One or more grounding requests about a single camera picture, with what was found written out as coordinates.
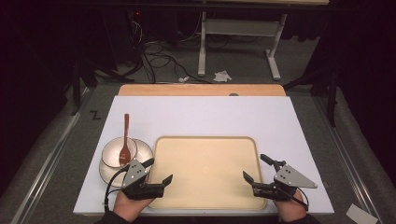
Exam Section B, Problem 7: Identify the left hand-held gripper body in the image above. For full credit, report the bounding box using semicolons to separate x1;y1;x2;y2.
120;159;165;201

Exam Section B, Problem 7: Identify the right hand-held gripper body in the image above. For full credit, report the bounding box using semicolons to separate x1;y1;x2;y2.
250;160;318;202

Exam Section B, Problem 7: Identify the white plate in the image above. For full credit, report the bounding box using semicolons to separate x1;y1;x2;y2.
98;138;154;189

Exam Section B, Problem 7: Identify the brown wooden spoon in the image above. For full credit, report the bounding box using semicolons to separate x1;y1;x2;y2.
119;113;133;167

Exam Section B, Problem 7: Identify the white bowl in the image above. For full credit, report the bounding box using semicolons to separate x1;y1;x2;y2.
101;136;138;169

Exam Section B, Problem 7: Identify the beige plastic tray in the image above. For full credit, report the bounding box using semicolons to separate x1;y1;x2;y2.
148;135;268;211

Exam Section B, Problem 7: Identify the person's right hand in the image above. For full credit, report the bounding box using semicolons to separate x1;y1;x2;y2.
273;189;308;224

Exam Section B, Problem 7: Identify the person's left hand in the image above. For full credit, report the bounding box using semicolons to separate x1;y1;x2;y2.
112;189;154;223

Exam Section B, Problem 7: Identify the white board table cover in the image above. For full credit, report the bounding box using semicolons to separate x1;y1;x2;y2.
72;95;336;217

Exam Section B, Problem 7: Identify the flat white paper sheet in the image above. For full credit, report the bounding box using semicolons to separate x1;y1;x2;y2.
346;203;379;224

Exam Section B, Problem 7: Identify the wooden table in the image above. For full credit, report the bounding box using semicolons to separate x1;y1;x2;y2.
118;83;287;98

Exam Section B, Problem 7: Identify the black metal stand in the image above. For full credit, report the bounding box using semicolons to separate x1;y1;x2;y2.
68;57;135;117
281;65;341;128

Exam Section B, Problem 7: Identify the large crumpled white paper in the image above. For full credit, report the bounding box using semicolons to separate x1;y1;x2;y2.
212;70;233;83

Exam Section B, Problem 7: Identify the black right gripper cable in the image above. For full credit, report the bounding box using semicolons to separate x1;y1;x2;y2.
278;185;310;213

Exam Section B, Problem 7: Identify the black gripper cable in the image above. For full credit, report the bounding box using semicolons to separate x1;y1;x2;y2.
278;185;310;213
103;163;131;215

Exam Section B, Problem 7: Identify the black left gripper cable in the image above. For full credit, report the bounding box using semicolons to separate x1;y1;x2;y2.
103;163;131;215

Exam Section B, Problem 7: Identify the metal floor rail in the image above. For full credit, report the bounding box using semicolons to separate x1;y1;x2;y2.
10;88;92;224
312;92;385;224

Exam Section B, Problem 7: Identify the bundle of black floor cables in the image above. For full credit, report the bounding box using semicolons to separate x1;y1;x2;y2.
123;11;217;85

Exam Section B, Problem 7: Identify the white metal desk frame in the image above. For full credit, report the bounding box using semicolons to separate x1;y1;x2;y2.
197;11;290;82

